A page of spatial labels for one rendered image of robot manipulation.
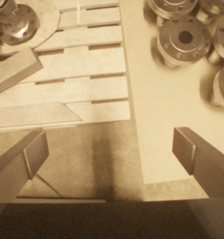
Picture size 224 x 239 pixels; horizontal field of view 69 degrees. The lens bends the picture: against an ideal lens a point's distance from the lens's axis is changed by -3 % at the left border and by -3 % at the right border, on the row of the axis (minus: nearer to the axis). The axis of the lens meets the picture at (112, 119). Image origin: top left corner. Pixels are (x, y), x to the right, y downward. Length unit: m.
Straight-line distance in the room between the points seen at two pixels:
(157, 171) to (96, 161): 0.35
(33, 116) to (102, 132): 0.40
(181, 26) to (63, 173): 1.03
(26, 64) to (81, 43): 0.32
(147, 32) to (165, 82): 0.36
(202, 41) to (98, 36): 0.55
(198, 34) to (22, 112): 0.99
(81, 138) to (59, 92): 0.30
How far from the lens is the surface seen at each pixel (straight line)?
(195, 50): 0.96
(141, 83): 1.08
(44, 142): 0.17
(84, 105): 0.92
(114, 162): 1.03
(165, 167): 1.05
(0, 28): 1.26
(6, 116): 1.06
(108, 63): 0.98
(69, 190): 1.10
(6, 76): 1.04
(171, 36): 0.96
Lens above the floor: 1.02
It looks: 82 degrees down
